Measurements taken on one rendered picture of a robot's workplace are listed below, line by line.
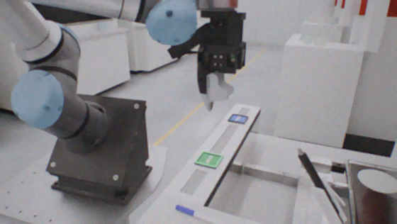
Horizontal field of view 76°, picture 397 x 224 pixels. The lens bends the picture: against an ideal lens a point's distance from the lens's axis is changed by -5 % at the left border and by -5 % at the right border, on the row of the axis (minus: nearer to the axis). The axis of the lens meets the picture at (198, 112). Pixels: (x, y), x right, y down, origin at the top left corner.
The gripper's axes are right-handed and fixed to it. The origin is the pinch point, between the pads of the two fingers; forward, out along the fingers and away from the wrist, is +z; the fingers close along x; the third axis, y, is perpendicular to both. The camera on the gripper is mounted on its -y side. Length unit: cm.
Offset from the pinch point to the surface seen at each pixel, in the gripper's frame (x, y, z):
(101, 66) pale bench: 234, -256, 68
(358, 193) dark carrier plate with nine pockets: 9.3, 36.1, 20.6
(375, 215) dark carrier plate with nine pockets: 2.7, 39.1, 20.7
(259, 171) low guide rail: 17.0, 10.6, 26.2
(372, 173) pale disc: 19.9, 40.7, 20.7
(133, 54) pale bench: 345, -282, 73
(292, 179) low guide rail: 17.0, 20.5, 26.5
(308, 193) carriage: 7.1, 24.8, 22.6
